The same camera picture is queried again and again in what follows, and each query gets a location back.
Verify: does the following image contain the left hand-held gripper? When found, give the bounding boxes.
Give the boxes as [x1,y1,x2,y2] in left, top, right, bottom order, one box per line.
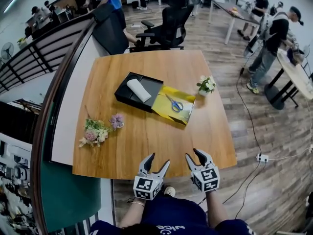
[133,152,171,201]

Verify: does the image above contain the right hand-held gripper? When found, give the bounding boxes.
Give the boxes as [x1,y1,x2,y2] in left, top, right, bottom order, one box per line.
[185,148,221,193]

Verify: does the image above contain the blue-handled scissors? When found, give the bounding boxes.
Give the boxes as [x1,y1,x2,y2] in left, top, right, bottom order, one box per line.
[165,93,184,113]

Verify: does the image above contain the person's right forearm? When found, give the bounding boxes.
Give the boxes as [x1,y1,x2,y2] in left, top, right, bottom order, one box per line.
[204,189,230,229]

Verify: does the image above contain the person's left forearm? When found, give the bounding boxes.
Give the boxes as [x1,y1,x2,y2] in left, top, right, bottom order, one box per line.
[118,196,148,229]

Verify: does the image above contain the black tray box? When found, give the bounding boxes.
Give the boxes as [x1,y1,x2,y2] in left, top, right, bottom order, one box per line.
[114,71,164,113]

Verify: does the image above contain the person's white shoe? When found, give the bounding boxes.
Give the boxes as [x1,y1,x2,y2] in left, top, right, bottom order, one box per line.
[163,185,177,198]

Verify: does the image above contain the person's navy shirt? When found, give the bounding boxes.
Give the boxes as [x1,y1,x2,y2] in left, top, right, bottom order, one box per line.
[89,195,258,235]

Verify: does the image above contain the small purple flower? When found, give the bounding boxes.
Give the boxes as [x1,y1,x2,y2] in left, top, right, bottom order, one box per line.
[108,113,126,131]

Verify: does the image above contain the artificial flower bouquet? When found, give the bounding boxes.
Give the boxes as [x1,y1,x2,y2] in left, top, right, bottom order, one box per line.
[78,105,114,149]

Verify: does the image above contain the white flower potted plant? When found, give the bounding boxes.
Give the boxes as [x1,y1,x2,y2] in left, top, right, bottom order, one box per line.
[196,75,217,97]

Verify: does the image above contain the white rolled towel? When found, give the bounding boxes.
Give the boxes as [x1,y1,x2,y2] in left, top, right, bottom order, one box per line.
[126,78,153,103]

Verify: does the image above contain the green partition panel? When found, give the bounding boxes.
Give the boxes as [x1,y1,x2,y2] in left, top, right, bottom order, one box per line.
[40,101,102,234]

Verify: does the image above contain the white partition panel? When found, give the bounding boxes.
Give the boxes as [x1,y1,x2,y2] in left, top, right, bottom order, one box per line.
[49,31,99,166]

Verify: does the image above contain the round white table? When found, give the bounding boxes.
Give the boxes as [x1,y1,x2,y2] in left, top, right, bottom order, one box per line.
[264,47,313,111]

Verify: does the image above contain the dark grey tall-back chair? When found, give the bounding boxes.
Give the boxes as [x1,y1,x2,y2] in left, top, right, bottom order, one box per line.
[91,3,131,56]

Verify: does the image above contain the long dark table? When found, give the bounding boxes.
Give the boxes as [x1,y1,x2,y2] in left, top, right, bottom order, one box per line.
[207,0,261,46]

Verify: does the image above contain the dark-topped counter partition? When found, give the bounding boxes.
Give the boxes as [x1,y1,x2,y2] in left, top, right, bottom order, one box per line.
[0,13,96,95]

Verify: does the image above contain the standing fan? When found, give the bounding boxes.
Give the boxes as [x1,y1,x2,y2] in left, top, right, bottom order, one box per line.
[0,41,15,61]

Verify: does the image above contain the black floor cable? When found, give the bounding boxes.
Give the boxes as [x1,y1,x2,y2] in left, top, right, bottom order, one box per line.
[235,67,263,157]

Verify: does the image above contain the white floor cable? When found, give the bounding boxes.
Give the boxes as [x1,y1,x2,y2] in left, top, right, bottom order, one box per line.
[267,144,313,162]

